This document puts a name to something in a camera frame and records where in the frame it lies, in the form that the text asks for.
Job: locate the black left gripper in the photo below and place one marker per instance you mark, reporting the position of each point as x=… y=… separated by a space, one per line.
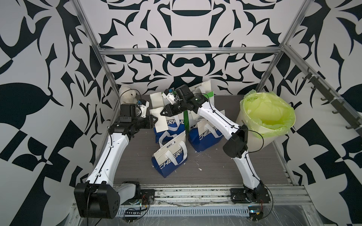
x=149 y=124

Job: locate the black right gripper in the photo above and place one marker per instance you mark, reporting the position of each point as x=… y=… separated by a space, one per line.
x=170 y=110

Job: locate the white receipt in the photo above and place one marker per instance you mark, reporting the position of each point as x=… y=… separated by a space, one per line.
x=161 y=124

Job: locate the blue white takeout bag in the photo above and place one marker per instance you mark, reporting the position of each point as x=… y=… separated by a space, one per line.
x=203 y=88
x=175 y=127
x=171 y=155
x=204 y=136

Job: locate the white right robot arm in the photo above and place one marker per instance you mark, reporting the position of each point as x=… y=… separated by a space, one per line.
x=236 y=147

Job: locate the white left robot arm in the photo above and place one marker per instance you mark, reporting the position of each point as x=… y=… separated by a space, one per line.
x=97 y=197

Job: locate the green white left takeout bag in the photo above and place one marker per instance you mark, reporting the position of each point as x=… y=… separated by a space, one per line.
x=158 y=102

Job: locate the green white takeout bag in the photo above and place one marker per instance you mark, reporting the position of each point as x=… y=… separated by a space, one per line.
x=158 y=102
x=194 y=118

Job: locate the green white right takeout bag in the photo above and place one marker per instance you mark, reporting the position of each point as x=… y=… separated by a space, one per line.
x=194 y=118

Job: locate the blue white front takeout bag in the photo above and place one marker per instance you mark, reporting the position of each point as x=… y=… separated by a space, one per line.
x=171 y=155

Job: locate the white plush bear toy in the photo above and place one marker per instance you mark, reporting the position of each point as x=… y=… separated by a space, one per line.
x=127 y=95

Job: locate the cream ribbed trash bin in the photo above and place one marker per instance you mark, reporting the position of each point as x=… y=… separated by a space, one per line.
x=257 y=138

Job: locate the green plastic bin liner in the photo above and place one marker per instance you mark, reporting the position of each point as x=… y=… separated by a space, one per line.
x=267 y=114

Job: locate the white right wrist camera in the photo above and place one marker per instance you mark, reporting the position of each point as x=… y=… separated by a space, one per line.
x=170 y=95

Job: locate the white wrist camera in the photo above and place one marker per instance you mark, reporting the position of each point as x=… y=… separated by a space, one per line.
x=170 y=95
x=142 y=106

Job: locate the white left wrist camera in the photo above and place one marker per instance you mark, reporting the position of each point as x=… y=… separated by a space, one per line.
x=142 y=106

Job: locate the grey wall hook rail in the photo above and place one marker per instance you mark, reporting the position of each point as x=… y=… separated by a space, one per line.
x=340 y=104

